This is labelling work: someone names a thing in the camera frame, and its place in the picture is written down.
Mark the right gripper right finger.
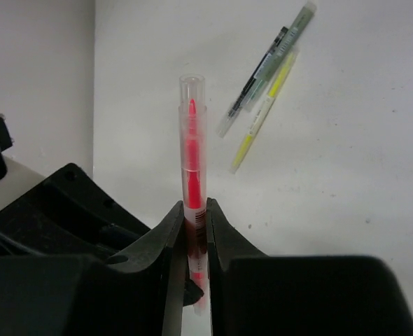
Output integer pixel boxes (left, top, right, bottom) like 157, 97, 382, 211
206, 198, 266, 335

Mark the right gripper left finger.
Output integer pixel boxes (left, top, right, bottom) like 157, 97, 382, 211
106, 201, 186, 335

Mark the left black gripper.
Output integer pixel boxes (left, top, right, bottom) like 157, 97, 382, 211
0, 163, 150, 259

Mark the pink highlighter pen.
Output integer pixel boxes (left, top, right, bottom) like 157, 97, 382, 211
178, 74, 207, 315

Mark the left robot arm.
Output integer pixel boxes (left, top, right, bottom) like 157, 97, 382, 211
0, 115, 149, 265

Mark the red pen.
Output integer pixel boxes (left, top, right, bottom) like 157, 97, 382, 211
216, 27, 288, 138

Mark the green grey pen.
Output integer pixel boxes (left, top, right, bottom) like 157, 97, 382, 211
241, 1, 316, 110

